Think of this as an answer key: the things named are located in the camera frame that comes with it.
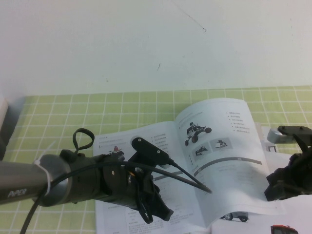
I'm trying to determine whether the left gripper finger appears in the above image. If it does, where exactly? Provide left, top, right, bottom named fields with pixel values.
left=153, top=185, right=175, bottom=218
left=147, top=192, right=173, bottom=222

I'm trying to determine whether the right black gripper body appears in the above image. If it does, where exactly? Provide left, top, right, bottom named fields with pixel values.
left=280, top=146, right=312, bottom=198

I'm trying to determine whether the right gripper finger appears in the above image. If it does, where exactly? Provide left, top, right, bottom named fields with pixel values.
left=266, top=170, right=288, bottom=189
left=264, top=184, right=288, bottom=202

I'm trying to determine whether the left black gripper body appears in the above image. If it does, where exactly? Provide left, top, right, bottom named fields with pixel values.
left=99, top=154, right=159, bottom=212

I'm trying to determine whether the white product brochure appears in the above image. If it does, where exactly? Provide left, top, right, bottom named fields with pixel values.
left=94, top=97, right=312, bottom=234

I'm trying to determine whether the white zip tie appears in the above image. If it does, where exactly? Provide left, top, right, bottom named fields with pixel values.
left=34, top=143, right=56, bottom=196

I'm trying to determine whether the green checkered tablecloth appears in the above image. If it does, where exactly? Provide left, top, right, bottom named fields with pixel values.
left=0, top=85, right=312, bottom=234

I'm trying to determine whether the white and grey box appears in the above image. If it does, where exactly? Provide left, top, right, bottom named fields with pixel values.
left=0, top=97, right=12, bottom=161

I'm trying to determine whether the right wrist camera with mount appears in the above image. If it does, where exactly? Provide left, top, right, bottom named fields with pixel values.
left=267, top=125, right=312, bottom=156

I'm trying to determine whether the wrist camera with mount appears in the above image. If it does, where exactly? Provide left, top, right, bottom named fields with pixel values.
left=267, top=125, right=312, bottom=156
left=130, top=135, right=171, bottom=169

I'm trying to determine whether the long black camera cable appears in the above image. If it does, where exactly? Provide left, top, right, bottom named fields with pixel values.
left=20, top=158, right=213, bottom=234

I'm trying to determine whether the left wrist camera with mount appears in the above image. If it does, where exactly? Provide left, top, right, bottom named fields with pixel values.
left=130, top=135, right=171, bottom=169

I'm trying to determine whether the black strap loop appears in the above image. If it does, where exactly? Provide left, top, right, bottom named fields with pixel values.
left=72, top=128, right=95, bottom=155

